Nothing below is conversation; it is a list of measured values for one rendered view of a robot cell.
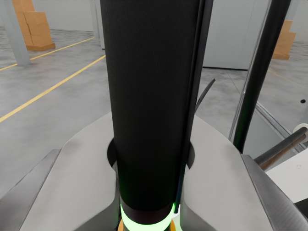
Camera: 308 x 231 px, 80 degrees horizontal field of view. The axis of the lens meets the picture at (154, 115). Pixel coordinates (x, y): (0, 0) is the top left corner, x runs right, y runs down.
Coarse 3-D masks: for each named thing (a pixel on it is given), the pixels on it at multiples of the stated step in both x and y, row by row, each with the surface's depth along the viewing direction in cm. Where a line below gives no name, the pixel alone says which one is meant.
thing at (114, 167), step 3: (114, 165) 60; (114, 168) 60; (117, 171) 53; (117, 174) 53; (117, 177) 53; (117, 180) 52; (117, 183) 53; (117, 186) 52; (120, 201) 51; (120, 204) 54
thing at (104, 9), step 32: (128, 0) 5; (160, 0) 5; (192, 0) 5; (128, 32) 5; (160, 32) 5; (192, 32) 6; (128, 64) 6; (160, 64) 6; (128, 96) 6; (160, 96) 6; (128, 128) 7; (160, 128) 7; (128, 160) 8; (160, 160) 8; (128, 192) 9; (160, 192) 9
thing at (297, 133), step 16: (272, 0) 11; (288, 0) 10; (272, 16) 11; (272, 32) 11; (272, 48) 11; (256, 64) 12; (256, 80) 13; (256, 96) 13; (240, 112) 14; (240, 128) 15; (304, 128) 29; (240, 144) 16; (288, 144) 26; (256, 160) 22
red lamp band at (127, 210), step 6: (120, 198) 11; (174, 198) 11; (126, 204) 10; (168, 204) 10; (126, 210) 10; (132, 210) 10; (138, 210) 10; (156, 210) 10; (162, 210) 10; (168, 210) 10; (132, 216) 10; (138, 216) 10; (144, 216) 10; (150, 216) 10; (156, 216) 10; (162, 216) 10; (138, 222) 10; (144, 222) 10; (150, 222) 10; (156, 222) 10
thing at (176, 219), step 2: (178, 214) 18; (176, 216) 17; (178, 216) 17; (174, 218) 17; (176, 218) 17; (178, 218) 17; (174, 220) 17; (176, 220) 17; (178, 220) 17; (174, 222) 17; (176, 222) 17; (178, 222) 17; (176, 224) 16; (178, 224) 16; (176, 226) 16; (178, 226) 16; (180, 226) 16; (176, 228) 16; (178, 228) 16; (180, 228) 16; (176, 230) 16; (178, 230) 16; (180, 230) 16
